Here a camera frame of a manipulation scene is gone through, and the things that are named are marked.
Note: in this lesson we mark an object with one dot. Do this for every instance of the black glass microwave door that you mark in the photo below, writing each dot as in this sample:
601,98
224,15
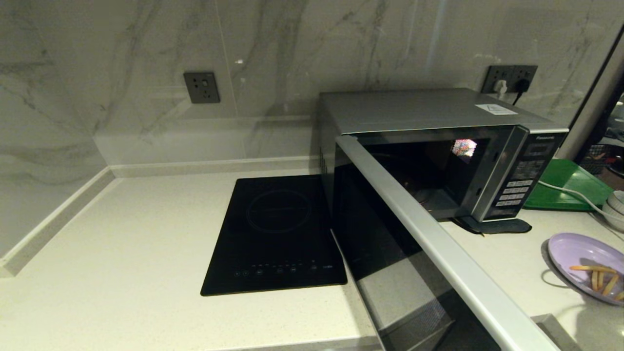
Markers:
390,253

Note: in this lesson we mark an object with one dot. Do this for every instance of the purple plate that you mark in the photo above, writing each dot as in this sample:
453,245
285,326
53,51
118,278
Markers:
570,251

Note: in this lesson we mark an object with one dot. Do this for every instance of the black induction cooktop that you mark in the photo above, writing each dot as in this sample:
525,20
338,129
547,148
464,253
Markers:
273,234

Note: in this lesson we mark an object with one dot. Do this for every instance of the white sticker label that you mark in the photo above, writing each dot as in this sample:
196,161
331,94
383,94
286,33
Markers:
496,109

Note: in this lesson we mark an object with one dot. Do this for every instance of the dark cloth pad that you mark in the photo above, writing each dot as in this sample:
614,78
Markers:
502,227

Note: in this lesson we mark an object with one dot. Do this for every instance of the white power plug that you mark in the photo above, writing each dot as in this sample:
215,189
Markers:
500,88

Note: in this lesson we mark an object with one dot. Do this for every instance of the green cutting board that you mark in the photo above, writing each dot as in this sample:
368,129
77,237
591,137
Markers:
563,180

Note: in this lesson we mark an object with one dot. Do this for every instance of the black mesh basket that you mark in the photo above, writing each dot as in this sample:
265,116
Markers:
594,163

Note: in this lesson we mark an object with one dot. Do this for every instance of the white ceramic bowl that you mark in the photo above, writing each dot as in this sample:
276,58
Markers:
618,197
612,219

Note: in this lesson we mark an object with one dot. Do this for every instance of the grey single wall socket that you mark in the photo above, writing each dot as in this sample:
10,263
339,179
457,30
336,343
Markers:
202,87

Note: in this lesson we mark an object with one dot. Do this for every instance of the grey double wall socket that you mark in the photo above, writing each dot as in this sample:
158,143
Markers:
509,73

